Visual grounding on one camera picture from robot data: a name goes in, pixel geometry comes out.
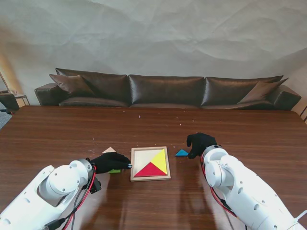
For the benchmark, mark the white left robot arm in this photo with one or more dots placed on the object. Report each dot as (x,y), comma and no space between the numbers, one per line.
(57,189)

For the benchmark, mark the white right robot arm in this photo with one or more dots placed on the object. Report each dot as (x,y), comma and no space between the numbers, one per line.
(239,187)

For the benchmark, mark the brown throw cushion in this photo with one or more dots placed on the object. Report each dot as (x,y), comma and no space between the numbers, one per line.
(72,85)
(260,92)

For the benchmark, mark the dark brown leather sofa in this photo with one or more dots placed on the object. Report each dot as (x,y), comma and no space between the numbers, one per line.
(165,91)

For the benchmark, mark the large red tangram triangle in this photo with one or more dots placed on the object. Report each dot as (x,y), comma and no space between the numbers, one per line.
(150,170)

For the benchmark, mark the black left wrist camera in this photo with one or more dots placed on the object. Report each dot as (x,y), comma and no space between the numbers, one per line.
(97,185)

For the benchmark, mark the light wooden square tray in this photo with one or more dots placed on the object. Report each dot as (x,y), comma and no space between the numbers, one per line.
(141,158)

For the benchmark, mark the small beige tangram triangle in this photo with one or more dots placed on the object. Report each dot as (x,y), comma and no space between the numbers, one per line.
(109,150)

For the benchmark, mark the black chair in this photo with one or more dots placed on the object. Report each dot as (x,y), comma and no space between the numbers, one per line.
(8,101)

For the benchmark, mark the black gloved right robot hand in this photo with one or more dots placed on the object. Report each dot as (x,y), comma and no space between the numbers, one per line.
(202,142)

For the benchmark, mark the large yellow tangram triangle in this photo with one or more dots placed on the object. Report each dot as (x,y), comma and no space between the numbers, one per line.
(160,160)

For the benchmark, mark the green tangram square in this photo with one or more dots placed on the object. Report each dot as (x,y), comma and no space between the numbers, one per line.
(115,171)

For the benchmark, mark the small blue tangram triangle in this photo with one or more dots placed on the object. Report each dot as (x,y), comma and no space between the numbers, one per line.
(182,153)

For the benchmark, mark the white crumpled backdrop sheet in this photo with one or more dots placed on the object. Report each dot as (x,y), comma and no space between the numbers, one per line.
(153,36)

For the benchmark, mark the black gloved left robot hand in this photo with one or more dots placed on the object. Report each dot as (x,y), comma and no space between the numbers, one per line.
(110,161)

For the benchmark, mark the small metal side table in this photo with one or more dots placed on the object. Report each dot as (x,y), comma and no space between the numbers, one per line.
(22,96)

